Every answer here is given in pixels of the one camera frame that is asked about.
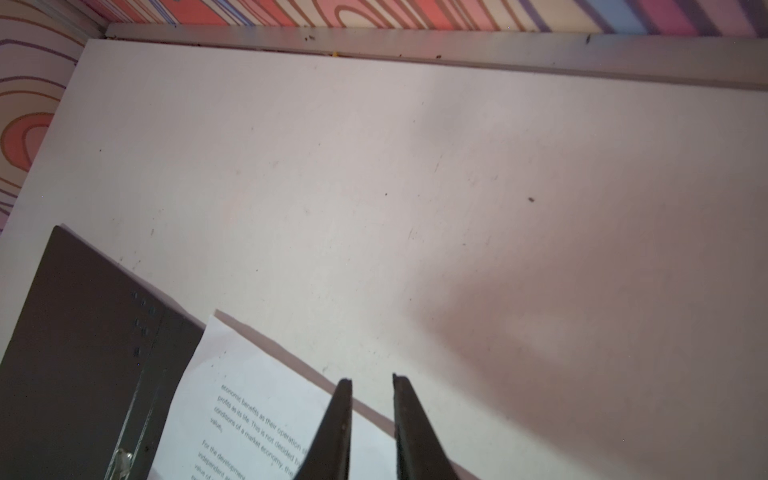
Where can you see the printed white paper sheet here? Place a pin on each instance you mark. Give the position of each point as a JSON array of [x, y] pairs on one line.
[[245, 408]]

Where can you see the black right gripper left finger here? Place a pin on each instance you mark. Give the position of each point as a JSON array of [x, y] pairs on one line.
[[328, 457]]

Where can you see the blue folder with black inside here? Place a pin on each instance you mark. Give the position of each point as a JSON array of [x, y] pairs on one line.
[[89, 374]]

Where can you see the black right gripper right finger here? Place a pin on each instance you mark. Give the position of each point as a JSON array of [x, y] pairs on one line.
[[419, 454]]

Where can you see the aluminium frame rail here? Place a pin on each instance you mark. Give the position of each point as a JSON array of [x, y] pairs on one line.
[[736, 63]]

